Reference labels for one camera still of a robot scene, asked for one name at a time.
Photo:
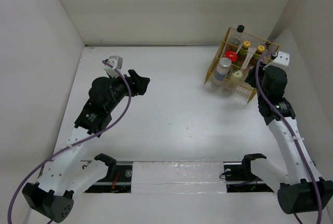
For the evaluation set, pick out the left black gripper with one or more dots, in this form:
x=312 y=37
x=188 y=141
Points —
x=138 y=84

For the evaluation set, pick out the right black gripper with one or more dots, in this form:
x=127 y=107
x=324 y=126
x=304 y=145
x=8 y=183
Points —
x=251 y=78

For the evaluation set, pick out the yellow-lid white shaker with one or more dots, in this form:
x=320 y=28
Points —
x=234 y=79

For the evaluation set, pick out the ketchup bottle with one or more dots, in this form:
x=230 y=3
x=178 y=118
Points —
x=242 y=54
x=257 y=54

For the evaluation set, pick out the red-lid sauce jar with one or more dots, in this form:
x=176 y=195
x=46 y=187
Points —
x=231 y=55

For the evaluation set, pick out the silver-lid blue-label shaker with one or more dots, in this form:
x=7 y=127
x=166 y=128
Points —
x=222 y=69

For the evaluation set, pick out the tall red-label sauce bottle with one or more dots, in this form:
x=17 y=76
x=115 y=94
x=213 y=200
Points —
x=236 y=39

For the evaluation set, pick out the pink-lid spice shaker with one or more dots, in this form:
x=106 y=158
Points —
x=246 y=71

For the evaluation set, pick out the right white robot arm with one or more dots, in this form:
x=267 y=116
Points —
x=302 y=189

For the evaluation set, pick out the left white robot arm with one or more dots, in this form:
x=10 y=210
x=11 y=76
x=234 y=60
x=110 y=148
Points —
x=53 y=194

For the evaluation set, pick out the white foam front board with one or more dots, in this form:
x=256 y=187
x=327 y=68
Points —
x=176 y=208

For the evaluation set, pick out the yellow wire basket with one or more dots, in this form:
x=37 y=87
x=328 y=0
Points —
x=243 y=88

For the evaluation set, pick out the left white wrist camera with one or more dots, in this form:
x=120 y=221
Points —
x=112 y=66

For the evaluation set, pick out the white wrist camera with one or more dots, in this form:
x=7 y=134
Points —
x=112 y=66
x=278 y=59

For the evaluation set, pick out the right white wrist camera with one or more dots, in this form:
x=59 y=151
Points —
x=278 y=59

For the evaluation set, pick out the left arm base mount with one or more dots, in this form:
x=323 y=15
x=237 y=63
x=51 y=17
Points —
x=120 y=182

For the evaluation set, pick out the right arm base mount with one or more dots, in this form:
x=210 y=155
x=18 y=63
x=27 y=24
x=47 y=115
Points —
x=239 y=182

